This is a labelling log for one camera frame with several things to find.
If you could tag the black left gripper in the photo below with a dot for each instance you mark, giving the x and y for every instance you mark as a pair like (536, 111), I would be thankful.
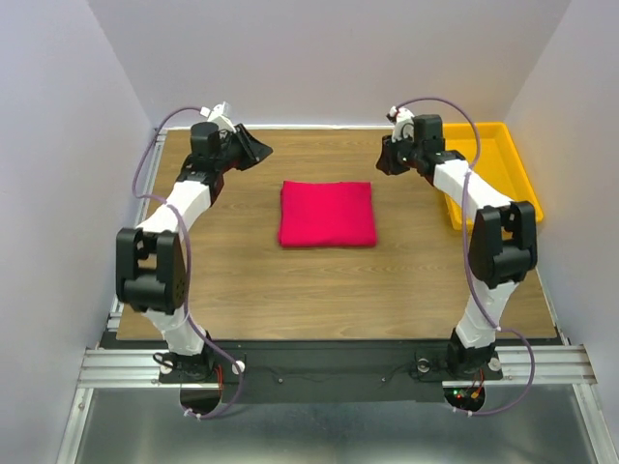
(253, 150)

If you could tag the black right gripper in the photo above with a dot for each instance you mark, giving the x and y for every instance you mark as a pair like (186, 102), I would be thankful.
(386, 160)

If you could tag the pink red t shirt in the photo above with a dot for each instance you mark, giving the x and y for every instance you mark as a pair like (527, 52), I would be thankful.
(326, 215)

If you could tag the yellow plastic tray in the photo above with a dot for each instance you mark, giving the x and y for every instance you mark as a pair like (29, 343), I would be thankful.
(500, 164)

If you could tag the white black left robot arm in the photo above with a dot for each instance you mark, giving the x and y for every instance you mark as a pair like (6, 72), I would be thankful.
(153, 271)

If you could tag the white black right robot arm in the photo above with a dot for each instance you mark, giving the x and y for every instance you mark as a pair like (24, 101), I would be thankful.
(499, 251)

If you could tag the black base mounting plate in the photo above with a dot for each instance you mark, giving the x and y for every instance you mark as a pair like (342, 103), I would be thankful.
(421, 370)

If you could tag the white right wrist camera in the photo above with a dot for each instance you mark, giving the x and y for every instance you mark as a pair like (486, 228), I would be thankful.
(403, 124)

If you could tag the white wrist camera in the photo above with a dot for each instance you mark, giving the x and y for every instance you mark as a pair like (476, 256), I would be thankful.
(403, 124)
(219, 115)

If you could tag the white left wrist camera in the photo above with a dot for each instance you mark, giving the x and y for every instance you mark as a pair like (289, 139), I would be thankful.
(219, 115)

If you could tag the aluminium frame rail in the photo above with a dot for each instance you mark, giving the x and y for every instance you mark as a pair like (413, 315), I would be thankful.
(136, 369)

